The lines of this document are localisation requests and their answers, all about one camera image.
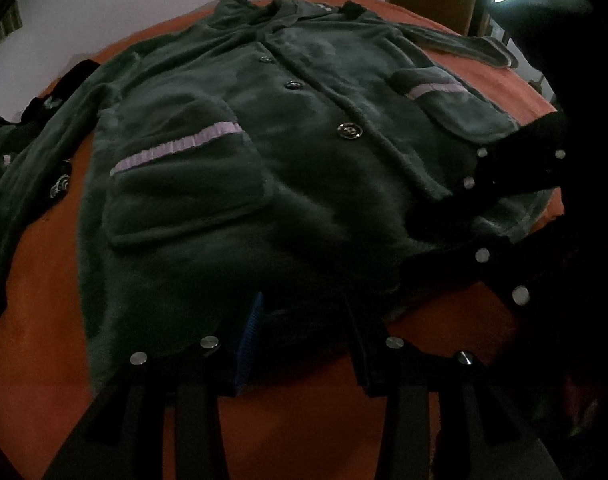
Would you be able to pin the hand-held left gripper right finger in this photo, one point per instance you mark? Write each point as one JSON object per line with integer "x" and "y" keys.
{"x": 373, "y": 355}

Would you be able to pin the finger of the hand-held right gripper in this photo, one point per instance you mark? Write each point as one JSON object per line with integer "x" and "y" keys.
{"x": 508, "y": 270}
{"x": 513, "y": 160}

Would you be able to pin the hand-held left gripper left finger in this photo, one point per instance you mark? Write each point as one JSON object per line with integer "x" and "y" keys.
{"x": 249, "y": 340}

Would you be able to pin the green fleece jacket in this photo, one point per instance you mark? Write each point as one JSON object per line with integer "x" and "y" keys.
{"x": 284, "y": 170}

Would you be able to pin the orange bed blanket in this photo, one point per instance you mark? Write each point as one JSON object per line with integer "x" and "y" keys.
{"x": 49, "y": 350}

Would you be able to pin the black printed garment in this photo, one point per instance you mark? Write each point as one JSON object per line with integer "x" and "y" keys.
{"x": 69, "y": 80}

